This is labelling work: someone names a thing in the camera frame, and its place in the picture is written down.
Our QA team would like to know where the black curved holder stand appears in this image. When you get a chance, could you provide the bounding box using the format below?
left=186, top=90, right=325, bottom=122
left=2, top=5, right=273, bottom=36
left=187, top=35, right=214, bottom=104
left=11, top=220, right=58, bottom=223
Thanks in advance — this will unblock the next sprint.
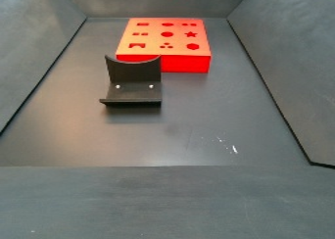
left=101, top=56, right=163, bottom=106

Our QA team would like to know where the red shape sorter block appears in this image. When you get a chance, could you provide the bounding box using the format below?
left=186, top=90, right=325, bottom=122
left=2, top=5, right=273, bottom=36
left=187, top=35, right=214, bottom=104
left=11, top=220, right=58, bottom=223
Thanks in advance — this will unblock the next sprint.
left=115, top=18, right=213, bottom=73

